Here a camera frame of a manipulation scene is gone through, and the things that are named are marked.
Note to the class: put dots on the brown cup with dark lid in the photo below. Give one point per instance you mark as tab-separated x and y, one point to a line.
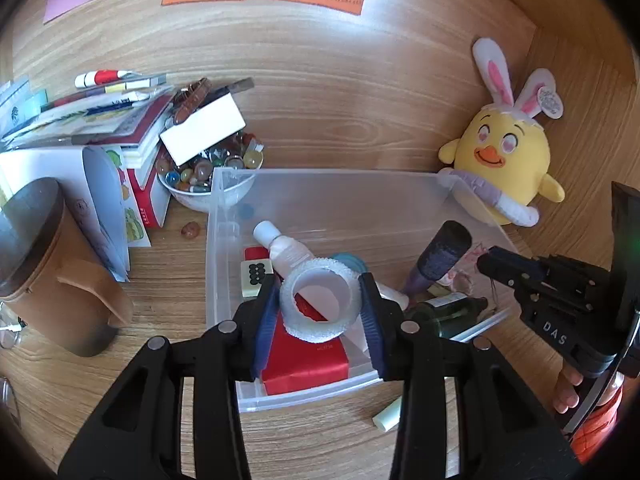
60	280

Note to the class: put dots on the pale green stick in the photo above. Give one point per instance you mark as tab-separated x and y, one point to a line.
387	415

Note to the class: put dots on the green-backed mahjong tile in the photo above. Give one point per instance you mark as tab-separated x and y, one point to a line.
254	280

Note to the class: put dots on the brown tortoise hair clip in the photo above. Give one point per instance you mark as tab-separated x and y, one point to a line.
192	100

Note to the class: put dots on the white plastic tube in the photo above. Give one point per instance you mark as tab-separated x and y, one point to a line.
392	295

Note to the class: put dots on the brown bead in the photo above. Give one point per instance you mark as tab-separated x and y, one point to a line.
191	229

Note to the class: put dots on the person's right forearm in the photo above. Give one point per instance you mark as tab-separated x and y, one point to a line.
600	425

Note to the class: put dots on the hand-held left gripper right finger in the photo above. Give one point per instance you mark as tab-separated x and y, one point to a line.
372	325

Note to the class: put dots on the teal round lid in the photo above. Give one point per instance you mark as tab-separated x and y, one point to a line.
352	261

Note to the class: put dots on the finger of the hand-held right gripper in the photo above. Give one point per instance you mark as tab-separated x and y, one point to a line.
510	267

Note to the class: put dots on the person's right hand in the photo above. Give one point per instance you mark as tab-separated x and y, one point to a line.
565	390

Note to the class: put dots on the small red and white box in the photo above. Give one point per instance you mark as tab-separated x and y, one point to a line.
150	200

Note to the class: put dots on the stack of books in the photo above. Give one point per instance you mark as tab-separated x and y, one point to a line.
100	120

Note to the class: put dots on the dark green spray bottle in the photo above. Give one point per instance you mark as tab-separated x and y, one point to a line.
450	317

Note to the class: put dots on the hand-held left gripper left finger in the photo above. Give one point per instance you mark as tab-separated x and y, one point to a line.
265	330

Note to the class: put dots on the clear plastic storage box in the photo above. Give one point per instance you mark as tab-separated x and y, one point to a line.
350	200

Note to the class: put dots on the white paper card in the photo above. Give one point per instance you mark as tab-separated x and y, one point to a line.
202	130

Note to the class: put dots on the purple bottle with black cap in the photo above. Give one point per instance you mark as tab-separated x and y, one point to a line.
440	255

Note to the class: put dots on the red flat box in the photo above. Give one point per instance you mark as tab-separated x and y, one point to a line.
305	365

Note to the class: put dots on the yellow and white pen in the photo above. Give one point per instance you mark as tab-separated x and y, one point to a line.
135	83

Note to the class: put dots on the red and white marker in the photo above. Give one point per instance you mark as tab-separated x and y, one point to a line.
102	78

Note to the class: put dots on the yellow chick plush toy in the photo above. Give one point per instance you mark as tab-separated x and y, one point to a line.
505	170

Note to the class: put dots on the white tape roll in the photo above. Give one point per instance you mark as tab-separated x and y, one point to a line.
300	322

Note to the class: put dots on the small white bottle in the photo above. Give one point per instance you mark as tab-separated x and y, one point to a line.
287	252

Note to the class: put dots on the white bowl of beads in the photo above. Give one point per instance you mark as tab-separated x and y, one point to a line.
200	180

